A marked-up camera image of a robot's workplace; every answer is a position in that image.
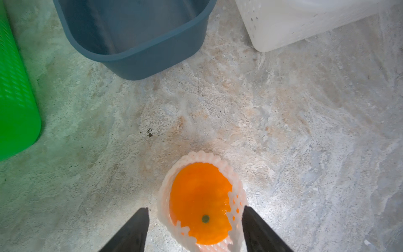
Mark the white plastic basket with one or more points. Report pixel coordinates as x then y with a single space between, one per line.
274 24

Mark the dark blue plastic tub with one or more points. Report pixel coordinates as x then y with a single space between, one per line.
135 39

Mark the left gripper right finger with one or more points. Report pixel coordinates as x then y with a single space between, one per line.
259 236

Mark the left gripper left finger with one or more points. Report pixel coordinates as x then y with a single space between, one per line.
132 235

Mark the netted orange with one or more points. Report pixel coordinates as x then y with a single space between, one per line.
199 200

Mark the green plastic basket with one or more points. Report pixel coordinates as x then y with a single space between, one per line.
21 123

